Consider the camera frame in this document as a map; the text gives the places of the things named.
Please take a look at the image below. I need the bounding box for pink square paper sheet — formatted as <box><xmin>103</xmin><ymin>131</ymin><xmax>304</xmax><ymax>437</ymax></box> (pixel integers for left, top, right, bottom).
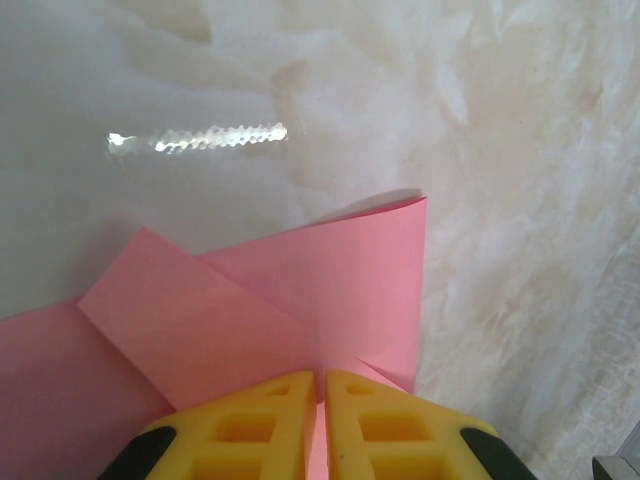
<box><xmin>0</xmin><ymin>195</ymin><xmax>430</xmax><ymax>480</ymax></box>

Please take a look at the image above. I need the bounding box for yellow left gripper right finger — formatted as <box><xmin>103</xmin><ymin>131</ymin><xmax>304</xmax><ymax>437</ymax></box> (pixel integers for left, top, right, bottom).
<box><xmin>324</xmin><ymin>368</ymin><xmax>539</xmax><ymax>480</ymax></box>

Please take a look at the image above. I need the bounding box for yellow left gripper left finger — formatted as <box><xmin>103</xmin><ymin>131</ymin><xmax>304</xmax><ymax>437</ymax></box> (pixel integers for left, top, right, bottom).
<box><xmin>102</xmin><ymin>369</ymin><xmax>317</xmax><ymax>480</ymax></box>

